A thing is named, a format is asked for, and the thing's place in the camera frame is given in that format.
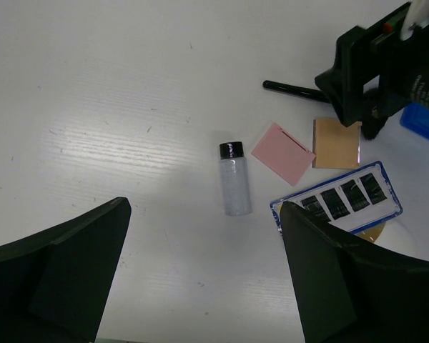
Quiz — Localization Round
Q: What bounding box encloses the pink square compact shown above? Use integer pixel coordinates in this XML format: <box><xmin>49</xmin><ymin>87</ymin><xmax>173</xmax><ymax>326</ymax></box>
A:
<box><xmin>252</xmin><ymin>123</ymin><xmax>315</xmax><ymax>186</ymax></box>

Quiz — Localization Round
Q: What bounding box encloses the blue plastic divided bin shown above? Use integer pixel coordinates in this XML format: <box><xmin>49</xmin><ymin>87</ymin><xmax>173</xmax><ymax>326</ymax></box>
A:
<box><xmin>400</xmin><ymin>104</ymin><xmax>429</xmax><ymax>140</ymax></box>

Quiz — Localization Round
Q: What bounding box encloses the tan square compact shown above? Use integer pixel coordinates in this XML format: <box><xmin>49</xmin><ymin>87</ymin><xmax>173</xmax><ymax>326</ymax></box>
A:
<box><xmin>312</xmin><ymin>118</ymin><xmax>362</xmax><ymax>170</ymax></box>

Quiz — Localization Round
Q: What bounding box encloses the clear bottle black cap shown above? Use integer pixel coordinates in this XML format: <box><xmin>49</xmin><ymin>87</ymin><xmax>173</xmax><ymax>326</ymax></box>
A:
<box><xmin>219</xmin><ymin>141</ymin><xmax>252</xmax><ymax>217</ymax></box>

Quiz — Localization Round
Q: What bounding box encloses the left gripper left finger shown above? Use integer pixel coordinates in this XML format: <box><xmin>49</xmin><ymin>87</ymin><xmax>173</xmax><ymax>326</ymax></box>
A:
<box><xmin>0</xmin><ymin>197</ymin><xmax>132</xmax><ymax>342</ymax></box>

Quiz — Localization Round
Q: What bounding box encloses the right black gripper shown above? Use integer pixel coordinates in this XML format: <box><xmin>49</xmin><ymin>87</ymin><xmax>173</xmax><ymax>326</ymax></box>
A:
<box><xmin>315</xmin><ymin>1</ymin><xmax>429</xmax><ymax>126</ymax></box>

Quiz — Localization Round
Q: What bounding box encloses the black fan makeup brush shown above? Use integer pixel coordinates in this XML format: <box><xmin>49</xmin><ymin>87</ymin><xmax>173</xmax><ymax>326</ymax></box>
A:
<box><xmin>262</xmin><ymin>80</ymin><xmax>388</xmax><ymax>141</ymax></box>

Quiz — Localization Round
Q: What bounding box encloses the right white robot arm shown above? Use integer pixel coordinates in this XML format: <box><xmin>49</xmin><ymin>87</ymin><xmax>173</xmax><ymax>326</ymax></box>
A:
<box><xmin>315</xmin><ymin>1</ymin><xmax>429</xmax><ymax>126</ymax></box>

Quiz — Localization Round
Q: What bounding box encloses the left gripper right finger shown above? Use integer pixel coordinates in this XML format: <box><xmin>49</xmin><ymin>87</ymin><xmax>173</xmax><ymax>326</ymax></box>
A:
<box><xmin>280</xmin><ymin>202</ymin><xmax>429</xmax><ymax>342</ymax></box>

